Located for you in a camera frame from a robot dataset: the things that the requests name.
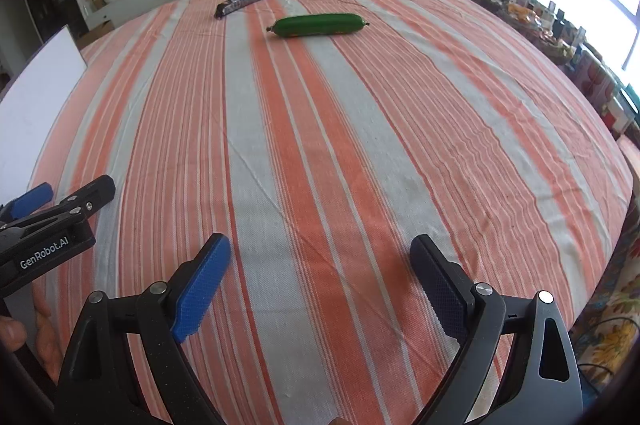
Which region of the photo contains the dark snack bar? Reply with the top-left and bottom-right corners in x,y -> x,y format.
214,0 -> 275,20

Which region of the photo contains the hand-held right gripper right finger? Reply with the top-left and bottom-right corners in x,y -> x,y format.
410,234 -> 583,425

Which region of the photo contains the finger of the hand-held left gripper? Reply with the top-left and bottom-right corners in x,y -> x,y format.
0,182 -> 54,231
0,175 -> 117,256

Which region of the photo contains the green cloth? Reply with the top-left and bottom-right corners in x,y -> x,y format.
620,80 -> 640,116

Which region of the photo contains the green sausage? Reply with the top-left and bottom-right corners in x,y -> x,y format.
267,12 -> 370,40

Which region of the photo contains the white cardboard box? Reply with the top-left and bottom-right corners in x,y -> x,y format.
0,25 -> 88,206

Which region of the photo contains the red patterned tin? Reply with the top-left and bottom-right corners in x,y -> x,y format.
570,48 -> 598,86
587,60 -> 618,103

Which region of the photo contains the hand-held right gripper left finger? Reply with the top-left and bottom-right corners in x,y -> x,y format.
54,233 -> 232,425

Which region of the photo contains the brown cardboard box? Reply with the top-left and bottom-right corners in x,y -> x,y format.
75,20 -> 115,48

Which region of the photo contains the black cable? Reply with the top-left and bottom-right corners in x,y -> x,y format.
575,315 -> 631,396

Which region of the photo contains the person's left hand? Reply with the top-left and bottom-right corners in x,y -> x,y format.
0,290 -> 66,381

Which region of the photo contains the floral sofa cover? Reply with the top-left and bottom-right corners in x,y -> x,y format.
570,245 -> 640,401

